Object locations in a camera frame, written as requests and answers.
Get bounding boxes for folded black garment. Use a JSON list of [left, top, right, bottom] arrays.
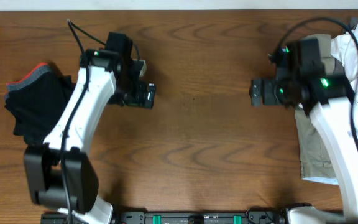
[[13, 74, 77, 147]]

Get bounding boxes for khaki beige garment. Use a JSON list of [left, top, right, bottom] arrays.
[[295, 34, 338, 185]]

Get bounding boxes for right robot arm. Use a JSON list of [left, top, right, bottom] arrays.
[[249, 67, 358, 223]]

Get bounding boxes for black leggings with red waistband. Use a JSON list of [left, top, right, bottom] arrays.
[[4, 62, 77, 138]]

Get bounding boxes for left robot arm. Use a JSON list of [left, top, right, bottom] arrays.
[[24, 49, 156, 223]]

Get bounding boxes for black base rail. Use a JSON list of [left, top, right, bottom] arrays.
[[40, 205, 344, 224]]

